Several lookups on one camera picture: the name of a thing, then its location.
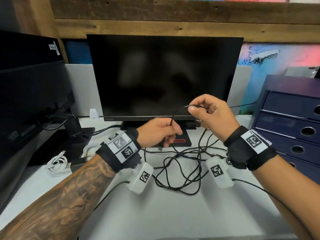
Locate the person's left hand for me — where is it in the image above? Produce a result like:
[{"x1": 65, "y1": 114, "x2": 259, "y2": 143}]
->
[{"x1": 136, "y1": 117, "x2": 183, "y2": 149}]

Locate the person's right hand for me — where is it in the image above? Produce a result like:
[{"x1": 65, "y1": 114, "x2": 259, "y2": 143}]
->
[{"x1": 187, "y1": 94, "x2": 240, "y2": 143}]

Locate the navy blue drawer unit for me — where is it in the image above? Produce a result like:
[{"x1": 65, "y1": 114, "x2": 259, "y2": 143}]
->
[{"x1": 251, "y1": 74, "x2": 320, "y2": 185}]

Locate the thin white green-tipped cable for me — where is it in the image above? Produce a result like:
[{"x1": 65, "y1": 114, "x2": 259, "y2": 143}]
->
[{"x1": 81, "y1": 143, "x2": 100, "y2": 158}]

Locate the black charger plug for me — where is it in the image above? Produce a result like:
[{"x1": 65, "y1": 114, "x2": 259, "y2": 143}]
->
[{"x1": 71, "y1": 159, "x2": 87, "y2": 173}]

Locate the white cable with black charger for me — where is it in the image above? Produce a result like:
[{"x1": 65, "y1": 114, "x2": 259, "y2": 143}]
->
[{"x1": 46, "y1": 150, "x2": 72, "y2": 176}]

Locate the person's left forearm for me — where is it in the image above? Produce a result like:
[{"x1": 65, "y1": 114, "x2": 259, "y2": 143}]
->
[{"x1": 0, "y1": 156, "x2": 117, "y2": 240}]

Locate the person's right forearm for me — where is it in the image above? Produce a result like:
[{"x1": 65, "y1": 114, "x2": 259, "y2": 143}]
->
[{"x1": 251, "y1": 155, "x2": 320, "y2": 240}]

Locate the white partition panel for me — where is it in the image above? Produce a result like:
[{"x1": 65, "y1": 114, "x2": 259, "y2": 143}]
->
[
  {"x1": 226, "y1": 66, "x2": 253, "y2": 115},
  {"x1": 64, "y1": 63, "x2": 104, "y2": 117}
]

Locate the black computer monitor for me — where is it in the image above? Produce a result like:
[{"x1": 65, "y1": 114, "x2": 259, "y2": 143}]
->
[{"x1": 87, "y1": 34, "x2": 244, "y2": 122}]

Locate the white background table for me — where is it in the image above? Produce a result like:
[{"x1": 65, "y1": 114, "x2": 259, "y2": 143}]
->
[{"x1": 285, "y1": 66, "x2": 313, "y2": 78}]

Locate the black panel with white sticker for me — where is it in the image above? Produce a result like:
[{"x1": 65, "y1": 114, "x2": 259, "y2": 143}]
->
[{"x1": 0, "y1": 30, "x2": 63, "y2": 70}]

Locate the black right wrist strap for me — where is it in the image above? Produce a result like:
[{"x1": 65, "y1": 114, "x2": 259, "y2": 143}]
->
[{"x1": 223, "y1": 125, "x2": 277, "y2": 171}]

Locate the black wrist strap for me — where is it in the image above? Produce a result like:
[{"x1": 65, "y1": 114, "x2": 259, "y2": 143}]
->
[
  {"x1": 96, "y1": 128, "x2": 142, "y2": 173},
  {"x1": 223, "y1": 125, "x2": 277, "y2": 171}
]

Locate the black left wrist strap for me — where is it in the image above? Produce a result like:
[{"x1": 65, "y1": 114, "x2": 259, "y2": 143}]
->
[{"x1": 96, "y1": 128, "x2": 142, "y2": 173}]

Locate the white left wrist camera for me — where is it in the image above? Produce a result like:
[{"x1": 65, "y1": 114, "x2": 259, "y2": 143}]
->
[{"x1": 129, "y1": 162, "x2": 154, "y2": 195}]

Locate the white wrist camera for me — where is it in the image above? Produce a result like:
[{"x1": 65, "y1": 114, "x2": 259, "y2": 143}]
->
[
  {"x1": 129, "y1": 162, "x2": 154, "y2": 195},
  {"x1": 205, "y1": 156, "x2": 234, "y2": 190}
]

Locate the black monitor link cable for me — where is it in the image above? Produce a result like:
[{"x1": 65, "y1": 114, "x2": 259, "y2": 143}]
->
[{"x1": 85, "y1": 125, "x2": 123, "y2": 137}]

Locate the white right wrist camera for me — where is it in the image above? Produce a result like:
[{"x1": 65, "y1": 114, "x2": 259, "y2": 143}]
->
[{"x1": 205, "y1": 156, "x2": 234, "y2": 190}]

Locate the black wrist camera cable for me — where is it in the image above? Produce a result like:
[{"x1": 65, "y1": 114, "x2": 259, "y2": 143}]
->
[
  {"x1": 94, "y1": 181, "x2": 130, "y2": 210},
  {"x1": 232, "y1": 178, "x2": 300, "y2": 223}
]

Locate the black monitor arm base plate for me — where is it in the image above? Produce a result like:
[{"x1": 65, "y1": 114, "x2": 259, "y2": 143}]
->
[{"x1": 27, "y1": 127, "x2": 95, "y2": 167}]

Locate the black monitor power cable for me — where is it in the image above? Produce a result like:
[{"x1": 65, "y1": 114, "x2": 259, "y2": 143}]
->
[{"x1": 42, "y1": 113, "x2": 75, "y2": 130}]

